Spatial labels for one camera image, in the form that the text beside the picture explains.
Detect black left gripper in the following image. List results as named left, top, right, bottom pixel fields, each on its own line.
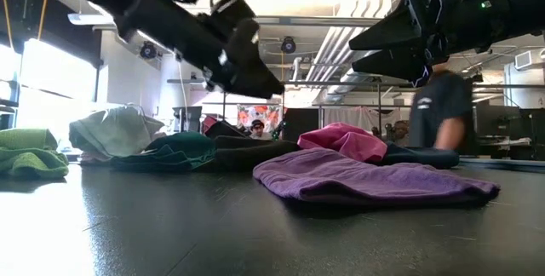
left=113, top=0, right=286, bottom=101

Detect black towel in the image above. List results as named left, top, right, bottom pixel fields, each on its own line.
left=198, top=134, right=301, bottom=173

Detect magenta towel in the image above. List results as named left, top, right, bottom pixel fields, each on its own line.
left=296, top=122, right=389, bottom=164

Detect dark navy towel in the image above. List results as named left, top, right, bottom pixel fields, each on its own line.
left=376, top=142, right=462, bottom=170

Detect dark green towel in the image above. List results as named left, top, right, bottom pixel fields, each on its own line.
left=110, top=131, right=217, bottom=173

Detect purple towel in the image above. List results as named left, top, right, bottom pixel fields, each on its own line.
left=252, top=147, right=502, bottom=208

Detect cream towel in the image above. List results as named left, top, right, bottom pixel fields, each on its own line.
left=68, top=105, right=166, bottom=160

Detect lime green towel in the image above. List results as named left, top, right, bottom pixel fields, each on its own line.
left=0, top=127, right=71, bottom=181

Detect round black ceiling device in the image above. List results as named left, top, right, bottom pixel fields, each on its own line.
left=139, top=40, right=158, bottom=60
left=279, top=36, right=298, bottom=55

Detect floral poster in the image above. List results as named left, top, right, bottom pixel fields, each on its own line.
left=236, top=104, right=283, bottom=135

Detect white ceiling ducts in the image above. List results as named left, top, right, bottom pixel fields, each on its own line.
left=304, top=1, right=401, bottom=96

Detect person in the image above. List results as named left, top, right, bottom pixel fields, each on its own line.
left=407, top=61, right=480, bottom=154
left=385, top=120, right=410, bottom=148
left=248, top=118, right=268, bottom=141

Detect black monitor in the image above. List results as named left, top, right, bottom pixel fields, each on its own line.
left=282, top=107, right=320, bottom=143
left=475, top=104, right=521, bottom=141
left=519, top=107, right=545, bottom=162

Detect dark office chair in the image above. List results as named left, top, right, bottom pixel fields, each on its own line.
left=171, top=105, right=204, bottom=135

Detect white hanging cloth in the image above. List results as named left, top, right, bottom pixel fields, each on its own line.
left=322, top=106, right=412, bottom=135

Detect white air conditioner unit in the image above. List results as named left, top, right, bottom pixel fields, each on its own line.
left=513, top=48, right=545, bottom=72

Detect long ceiling light fixture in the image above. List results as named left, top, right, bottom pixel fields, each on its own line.
left=66, top=11, right=124, bottom=26

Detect peach towel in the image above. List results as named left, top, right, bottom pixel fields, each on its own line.
left=78, top=151, right=115, bottom=165

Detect grey metal frame rail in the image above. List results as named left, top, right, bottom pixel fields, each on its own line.
left=165, top=78, right=545, bottom=89

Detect white hanging cable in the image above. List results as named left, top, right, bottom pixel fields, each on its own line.
left=176, top=58, right=191, bottom=107

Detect yellow hanging cable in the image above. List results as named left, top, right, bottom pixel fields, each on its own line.
left=36, top=0, right=53, bottom=42
left=0, top=0, right=14, bottom=51

